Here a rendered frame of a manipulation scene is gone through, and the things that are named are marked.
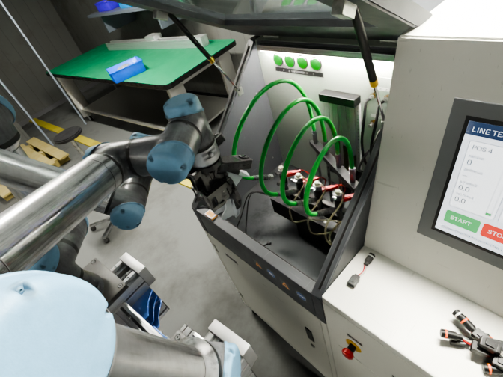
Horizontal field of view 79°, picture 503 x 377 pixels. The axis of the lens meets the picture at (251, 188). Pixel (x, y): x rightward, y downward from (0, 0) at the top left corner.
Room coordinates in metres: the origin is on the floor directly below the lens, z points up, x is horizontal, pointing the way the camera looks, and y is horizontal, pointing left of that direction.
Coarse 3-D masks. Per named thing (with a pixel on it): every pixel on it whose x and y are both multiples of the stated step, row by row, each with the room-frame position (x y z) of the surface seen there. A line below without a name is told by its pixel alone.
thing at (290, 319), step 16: (224, 256) 0.95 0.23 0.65; (240, 272) 0.86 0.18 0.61; (256, 272) 0.72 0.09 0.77; (240, 288) 0.96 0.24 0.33; (256, 288) 0.78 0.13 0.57; (272, 288) 0.65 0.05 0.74; (256, 304) 0.87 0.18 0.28; (272, 304) 0.70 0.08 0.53; (288, 304) 0.59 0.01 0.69; (272, 320) 0.77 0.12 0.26; (288, 320) 0.63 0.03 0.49; (304, 320) 0.53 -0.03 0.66; (288, 336) 0.68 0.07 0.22; (304, 336) 0.56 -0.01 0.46; (320, 336) 0.47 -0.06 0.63; (304, 352) 0.60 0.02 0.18; (320, 352) 0.49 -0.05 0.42; (320, 368) 0.52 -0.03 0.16
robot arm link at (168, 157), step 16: (176, 128) 0.53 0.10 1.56; (192, 128) 0.54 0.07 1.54; (144, 144) 0.51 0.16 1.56; (160, 144) 0.48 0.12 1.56; (176, 144) 0.48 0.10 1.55; (192, 144) 0.50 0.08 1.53; (144, 160) 0.49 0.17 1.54; (160, 160) 0.45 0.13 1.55; (176, 160) 0.45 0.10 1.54; (192, 160) 0.48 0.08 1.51; (144, 176) 0.51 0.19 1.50; (160, 176) 0.46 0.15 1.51; (176, 176) 0.45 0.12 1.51
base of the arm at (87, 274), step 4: (80, 268) 0.69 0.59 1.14; (84, 272) 0.69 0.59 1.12; (88, 272) 0.70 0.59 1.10; (92, 272) 0.72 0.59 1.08; (80, 276) 0.66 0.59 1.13; (84, 276) 0.67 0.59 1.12; (88, 276) 0.68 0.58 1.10; (92, 276) 0.69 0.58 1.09; (96, 276) 0.70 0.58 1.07; (84, 280) 0.66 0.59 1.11; (88, 280) 0.67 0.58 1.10; (92, 280) 0.67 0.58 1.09; (96, 280) 0.68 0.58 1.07; (100, 280) 0.69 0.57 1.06; (92, 284) 0.67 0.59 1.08; (96, 284) 0.67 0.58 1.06; (100, 284) 0.67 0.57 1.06; (96, 288) 0.67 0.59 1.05; (100, 288) 0.66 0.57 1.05; (100, 292) 0.65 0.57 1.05
